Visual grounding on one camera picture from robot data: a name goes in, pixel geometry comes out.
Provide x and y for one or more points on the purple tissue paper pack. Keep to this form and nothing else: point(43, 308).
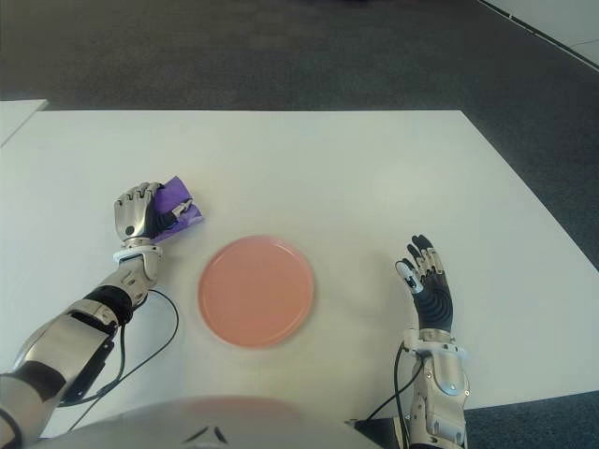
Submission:
point(175, 191)

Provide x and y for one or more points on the robot left arm silver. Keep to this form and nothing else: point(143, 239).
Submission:
point(61, 337)

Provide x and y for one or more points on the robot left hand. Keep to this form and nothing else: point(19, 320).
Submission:
point(133, 215)

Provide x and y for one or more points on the silver robot torso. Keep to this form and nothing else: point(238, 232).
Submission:
point(187, 423)

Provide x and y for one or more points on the white neighbouring table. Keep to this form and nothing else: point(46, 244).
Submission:
point(16, 119)

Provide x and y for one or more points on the robot right arm silver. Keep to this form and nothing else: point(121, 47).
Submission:
point(444, 383)

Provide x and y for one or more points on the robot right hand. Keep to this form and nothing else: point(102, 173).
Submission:
point(435, 304)

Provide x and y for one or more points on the pink round plate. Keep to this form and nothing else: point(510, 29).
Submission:
point(255, 292)

